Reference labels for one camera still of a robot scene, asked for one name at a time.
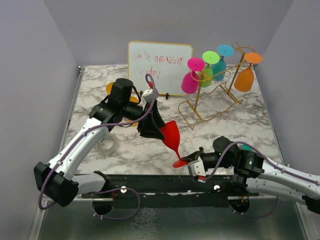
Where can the gold wire glass rack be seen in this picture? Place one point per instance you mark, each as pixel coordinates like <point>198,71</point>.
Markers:
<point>210,102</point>

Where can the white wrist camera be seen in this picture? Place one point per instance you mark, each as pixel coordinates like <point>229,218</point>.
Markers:
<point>196,169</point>
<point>147,97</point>

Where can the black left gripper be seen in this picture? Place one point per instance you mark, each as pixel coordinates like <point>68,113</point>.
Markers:
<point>150,126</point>

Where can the orange wine glass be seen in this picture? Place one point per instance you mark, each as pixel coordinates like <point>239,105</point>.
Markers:
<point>245,78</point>

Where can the green wine glass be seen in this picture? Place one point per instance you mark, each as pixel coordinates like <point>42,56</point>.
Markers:
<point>206,75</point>

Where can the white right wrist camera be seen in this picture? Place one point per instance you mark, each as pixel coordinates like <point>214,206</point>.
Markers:
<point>196,169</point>

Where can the black front mounting rail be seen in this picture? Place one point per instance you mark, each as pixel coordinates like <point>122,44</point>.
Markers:
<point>169,191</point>

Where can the clear tape roll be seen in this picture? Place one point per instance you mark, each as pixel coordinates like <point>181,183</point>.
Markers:
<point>108,145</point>

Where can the green grey eraser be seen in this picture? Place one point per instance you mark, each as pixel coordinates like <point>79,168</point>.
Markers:
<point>247,148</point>

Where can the pink wine glass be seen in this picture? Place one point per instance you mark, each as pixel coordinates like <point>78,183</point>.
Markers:
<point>190,82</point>

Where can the yellow framed whiteboard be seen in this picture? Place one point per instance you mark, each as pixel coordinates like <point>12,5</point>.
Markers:
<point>165,62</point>

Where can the yellow wine glass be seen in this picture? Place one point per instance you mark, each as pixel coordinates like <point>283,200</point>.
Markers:
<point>109,87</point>
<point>133,100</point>

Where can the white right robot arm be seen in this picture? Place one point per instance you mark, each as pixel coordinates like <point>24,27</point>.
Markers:
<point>253,173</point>

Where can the red wine glass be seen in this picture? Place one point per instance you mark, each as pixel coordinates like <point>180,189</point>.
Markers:
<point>171,140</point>

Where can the teal wine glass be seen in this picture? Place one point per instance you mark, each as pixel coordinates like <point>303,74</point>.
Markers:
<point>224,50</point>

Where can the aluminium left side rail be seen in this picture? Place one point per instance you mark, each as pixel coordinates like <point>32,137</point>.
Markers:
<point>67,132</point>

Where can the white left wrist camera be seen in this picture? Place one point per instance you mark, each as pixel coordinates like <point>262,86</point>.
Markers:
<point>147,97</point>

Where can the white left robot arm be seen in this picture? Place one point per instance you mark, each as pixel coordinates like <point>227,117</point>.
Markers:
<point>57,180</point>

